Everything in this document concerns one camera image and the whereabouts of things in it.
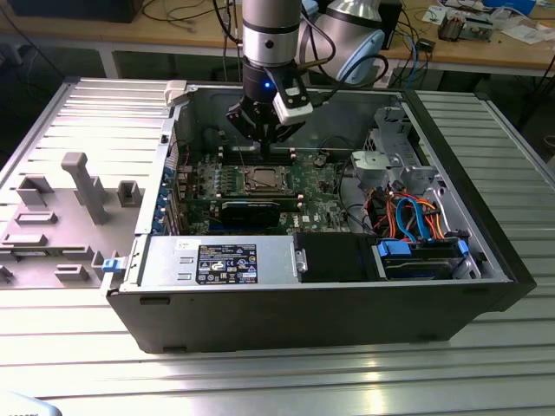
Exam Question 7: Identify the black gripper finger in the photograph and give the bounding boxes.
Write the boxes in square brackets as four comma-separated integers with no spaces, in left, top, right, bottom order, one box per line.
[225,98,272,159]
[268,120,307,159]

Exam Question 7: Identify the metal socket cover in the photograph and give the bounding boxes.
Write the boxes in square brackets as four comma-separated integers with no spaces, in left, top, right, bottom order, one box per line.
[245,166,291,195]

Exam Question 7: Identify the RAM slot with white clips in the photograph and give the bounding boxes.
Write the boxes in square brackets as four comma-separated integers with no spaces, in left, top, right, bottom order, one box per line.
[219,146,297,154]
[219,155,297,163]

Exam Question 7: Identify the green RAM stick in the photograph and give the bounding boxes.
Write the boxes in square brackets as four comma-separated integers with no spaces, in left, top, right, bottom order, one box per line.
[214,192,303,207]

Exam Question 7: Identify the green motherboard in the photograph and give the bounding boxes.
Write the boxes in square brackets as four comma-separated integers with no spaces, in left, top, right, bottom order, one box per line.
[173,149,348,237]

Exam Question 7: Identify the black graphics card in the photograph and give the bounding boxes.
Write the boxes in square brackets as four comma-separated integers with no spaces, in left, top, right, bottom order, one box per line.
[219,199,282,230]

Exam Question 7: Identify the silver drive cage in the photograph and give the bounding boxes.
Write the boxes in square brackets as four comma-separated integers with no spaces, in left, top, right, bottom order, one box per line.
[349,106,447,196]

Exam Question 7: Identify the black drive bay block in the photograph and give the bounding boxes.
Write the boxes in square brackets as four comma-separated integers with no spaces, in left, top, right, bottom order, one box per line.
[293,232,378,283]

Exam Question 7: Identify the silver power supply unit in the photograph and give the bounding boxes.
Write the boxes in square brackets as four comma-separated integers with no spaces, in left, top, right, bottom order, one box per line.
[138,236,300,287]

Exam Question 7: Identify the wooden desk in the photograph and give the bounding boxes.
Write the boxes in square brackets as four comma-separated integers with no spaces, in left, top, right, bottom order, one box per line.
[0,0,555,79]

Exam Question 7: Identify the hard disk in blue carrier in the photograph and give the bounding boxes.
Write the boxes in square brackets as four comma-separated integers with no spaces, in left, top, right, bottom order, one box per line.
[371,237,472,282]

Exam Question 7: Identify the black PC case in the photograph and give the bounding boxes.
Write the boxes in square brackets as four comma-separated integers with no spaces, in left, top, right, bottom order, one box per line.
[105,77,538,355]

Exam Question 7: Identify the electronic device with coil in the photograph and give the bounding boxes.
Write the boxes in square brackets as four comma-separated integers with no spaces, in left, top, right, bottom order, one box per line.
[437,10,495,43]

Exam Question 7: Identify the black box on desk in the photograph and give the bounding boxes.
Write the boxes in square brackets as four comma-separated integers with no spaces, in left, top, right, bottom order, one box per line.
[8,0,144,23]

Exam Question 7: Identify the grey parts rack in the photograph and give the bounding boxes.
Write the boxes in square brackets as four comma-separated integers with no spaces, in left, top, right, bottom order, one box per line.
[0,151,147,290]

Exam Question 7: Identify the blue box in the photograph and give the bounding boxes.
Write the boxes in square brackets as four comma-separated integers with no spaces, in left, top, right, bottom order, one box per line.
[483,0,537,14]

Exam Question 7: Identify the white papers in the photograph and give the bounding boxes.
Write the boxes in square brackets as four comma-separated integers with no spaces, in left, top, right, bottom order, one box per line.
[498,21,555,45]

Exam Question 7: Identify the white rounded object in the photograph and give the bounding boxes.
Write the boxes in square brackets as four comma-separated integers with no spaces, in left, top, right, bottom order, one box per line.
[0,392,57,416]

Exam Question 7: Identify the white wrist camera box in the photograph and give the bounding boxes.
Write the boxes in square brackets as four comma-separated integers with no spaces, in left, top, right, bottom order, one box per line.
[264,65,315,127]

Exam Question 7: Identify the black camera cable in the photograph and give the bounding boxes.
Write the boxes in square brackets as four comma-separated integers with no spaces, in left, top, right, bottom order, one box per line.
[311,54,390,109]

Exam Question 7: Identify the thin black cable loop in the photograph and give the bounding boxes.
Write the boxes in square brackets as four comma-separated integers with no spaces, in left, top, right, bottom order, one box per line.
[337,159,375,237]

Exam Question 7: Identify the blue data cable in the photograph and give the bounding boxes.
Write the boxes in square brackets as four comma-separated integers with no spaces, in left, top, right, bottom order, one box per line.
[396,195,434,244]

